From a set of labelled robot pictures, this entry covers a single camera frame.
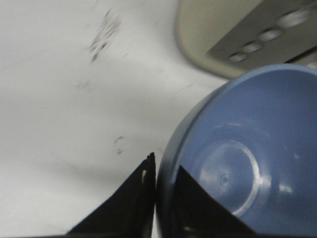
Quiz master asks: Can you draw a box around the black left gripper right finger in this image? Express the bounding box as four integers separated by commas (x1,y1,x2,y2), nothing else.
173,165,256,238

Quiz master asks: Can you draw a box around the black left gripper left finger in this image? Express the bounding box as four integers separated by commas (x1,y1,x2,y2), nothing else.
67,151,156,238

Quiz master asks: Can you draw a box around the blue bowl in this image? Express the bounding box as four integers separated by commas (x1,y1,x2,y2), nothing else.
157,64,317,238

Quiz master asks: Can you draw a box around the cream and steel toaster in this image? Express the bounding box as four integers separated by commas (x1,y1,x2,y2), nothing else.
175,0,317,78

